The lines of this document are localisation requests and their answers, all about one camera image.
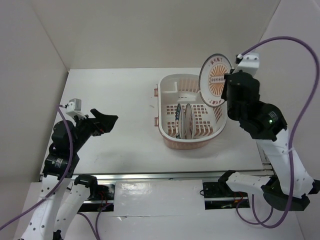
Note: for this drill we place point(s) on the orange sunburst white plate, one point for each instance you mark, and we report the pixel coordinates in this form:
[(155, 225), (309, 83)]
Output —
[(211, 79)]

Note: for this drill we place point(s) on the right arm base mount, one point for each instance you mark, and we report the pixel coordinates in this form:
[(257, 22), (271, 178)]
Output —
[(218, 197)]

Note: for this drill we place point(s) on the red character white plate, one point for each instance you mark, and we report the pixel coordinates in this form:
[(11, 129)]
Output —
[(189, 122)]

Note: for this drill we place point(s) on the aluminium side rail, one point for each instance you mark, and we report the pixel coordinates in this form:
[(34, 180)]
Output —
[(264, 159)]

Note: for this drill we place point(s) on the white pink dish rack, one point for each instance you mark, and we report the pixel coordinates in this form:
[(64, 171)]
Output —
[(183, 88)]

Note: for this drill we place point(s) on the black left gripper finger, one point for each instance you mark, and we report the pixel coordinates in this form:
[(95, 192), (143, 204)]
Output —
[(97, 132), (103, 122)]

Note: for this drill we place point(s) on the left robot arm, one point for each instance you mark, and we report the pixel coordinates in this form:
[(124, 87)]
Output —
[(61, 197)]

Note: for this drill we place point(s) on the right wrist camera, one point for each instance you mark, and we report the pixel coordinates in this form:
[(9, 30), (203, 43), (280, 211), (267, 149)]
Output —
[(248, 63)]

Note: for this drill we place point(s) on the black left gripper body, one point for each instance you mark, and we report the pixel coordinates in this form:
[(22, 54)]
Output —
[(85, 128)]

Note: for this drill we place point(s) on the aluminium front rail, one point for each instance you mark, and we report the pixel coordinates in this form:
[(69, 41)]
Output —
[(160, 176)]

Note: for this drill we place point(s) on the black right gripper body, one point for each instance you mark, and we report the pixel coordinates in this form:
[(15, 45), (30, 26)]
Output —
[(230, 109)]

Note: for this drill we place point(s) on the green rimmed white plate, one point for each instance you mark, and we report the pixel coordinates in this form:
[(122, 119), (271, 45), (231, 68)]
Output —
[(180, 122)]

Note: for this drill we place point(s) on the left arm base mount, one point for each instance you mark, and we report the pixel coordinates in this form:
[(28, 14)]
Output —
[(102, 200)]

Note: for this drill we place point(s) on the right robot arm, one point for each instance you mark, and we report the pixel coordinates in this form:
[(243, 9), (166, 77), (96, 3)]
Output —
[(265, 124)]

